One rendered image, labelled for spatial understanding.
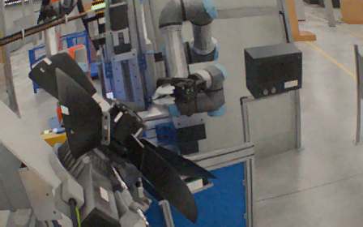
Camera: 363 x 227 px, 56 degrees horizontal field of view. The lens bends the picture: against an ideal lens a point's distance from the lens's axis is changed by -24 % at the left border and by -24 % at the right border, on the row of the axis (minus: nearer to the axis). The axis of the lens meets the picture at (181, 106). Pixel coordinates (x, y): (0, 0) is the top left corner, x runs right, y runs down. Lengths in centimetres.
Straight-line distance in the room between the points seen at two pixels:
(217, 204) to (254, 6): 183
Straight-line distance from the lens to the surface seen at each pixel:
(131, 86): 220
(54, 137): 167
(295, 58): 178
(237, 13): 325
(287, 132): 362
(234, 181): 190
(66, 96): 96
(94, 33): 123
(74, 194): 96
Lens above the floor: 157
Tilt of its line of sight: 17 degrees down
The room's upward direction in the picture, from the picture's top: 9 degrees counter-clockwise
